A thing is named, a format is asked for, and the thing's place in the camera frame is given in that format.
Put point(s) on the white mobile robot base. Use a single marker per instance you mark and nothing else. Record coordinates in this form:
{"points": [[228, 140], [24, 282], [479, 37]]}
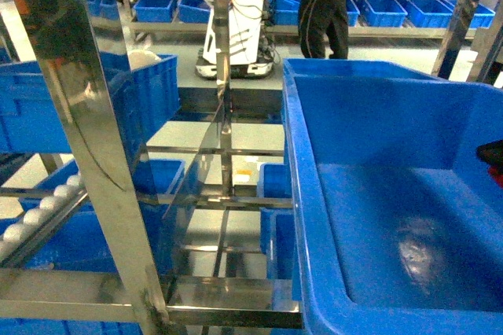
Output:
{"points": [[236, 27]]}

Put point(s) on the large blue target bin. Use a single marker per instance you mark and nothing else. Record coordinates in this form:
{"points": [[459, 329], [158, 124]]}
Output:
{"points": [[398, 223]]}

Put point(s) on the blue bin lower middle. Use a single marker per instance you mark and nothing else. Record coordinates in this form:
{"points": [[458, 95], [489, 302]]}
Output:
{"points": [[277, 228]]}

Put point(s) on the person in dark clothes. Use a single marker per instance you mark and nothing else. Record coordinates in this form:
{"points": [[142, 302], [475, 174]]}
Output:
{"points": [[318, 19]]}

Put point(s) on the stainless steel shelf frame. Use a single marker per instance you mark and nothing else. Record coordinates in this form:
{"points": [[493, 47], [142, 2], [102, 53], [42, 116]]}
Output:
{"points": [[99, 265]]}

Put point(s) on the red magnetic block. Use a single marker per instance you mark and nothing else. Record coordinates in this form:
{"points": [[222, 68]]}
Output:
{"points": [[495, 172]]}

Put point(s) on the white roller conveyor track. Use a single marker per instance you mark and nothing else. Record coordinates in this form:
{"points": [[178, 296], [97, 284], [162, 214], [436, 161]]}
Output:
{"points": [[22, 238]]}

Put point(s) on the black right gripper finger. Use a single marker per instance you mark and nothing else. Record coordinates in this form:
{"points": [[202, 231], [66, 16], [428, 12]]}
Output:
{"points": [[491, 154]]}

